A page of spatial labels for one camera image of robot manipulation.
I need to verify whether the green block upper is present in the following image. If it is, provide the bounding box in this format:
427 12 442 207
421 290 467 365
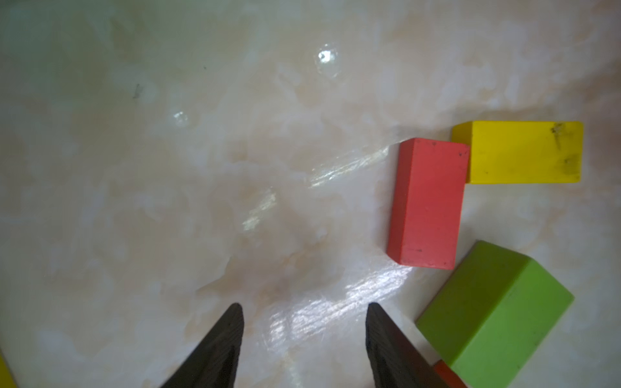
416 240 574 387

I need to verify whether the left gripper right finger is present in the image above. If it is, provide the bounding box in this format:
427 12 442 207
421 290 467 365
365 302 448 388

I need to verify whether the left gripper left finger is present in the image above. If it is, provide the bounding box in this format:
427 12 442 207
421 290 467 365
161 302 244 388

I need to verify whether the yellow block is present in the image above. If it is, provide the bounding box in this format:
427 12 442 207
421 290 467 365
0 354 17 388
451 121 584 184

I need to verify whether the red block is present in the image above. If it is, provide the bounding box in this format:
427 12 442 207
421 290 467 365
433 360 467 388
386 138 470 270

